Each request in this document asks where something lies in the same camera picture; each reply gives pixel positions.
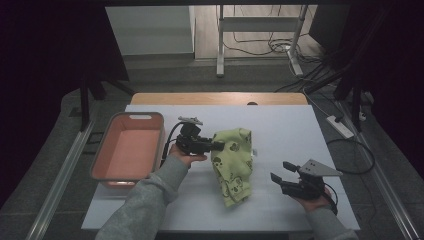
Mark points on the white power strip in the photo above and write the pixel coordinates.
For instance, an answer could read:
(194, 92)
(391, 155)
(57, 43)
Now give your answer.
(340, 127)

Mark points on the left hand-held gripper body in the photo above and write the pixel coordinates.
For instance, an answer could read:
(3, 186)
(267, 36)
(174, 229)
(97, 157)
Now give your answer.
(193, 145)

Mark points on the orange plastic basket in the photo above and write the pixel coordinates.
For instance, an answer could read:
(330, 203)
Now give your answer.
(126, 150)

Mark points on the green printed baby shirt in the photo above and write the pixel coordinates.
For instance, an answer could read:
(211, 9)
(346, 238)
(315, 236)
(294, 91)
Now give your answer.
(233, 166)

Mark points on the wooden table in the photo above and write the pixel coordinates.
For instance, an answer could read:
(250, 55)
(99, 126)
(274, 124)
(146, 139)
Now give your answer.
(216, 98)

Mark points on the dark curtain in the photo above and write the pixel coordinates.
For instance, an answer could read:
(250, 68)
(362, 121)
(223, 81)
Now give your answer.
(400, 66)
(40, 66)

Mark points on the person's left hand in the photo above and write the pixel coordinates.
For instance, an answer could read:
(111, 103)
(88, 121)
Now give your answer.
(183, 158)

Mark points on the black metal stand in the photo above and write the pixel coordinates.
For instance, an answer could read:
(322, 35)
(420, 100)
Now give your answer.
(356, 106)
(84, 106)

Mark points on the white cabinet panel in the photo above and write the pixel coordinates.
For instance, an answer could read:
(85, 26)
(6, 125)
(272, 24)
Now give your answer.
(150, 30)

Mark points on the white metal desk frame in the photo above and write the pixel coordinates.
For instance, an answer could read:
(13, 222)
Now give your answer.
(260, 24)

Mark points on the aluminium floor rail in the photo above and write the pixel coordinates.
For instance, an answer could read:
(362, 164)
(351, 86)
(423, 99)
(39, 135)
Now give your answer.
(60, 183)
(386, 190)

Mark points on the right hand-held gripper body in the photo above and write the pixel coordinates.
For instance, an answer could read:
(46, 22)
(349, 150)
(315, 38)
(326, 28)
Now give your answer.
(308, 190)

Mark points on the person's right hand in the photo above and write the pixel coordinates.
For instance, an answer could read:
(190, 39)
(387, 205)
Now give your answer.
(316, 204)

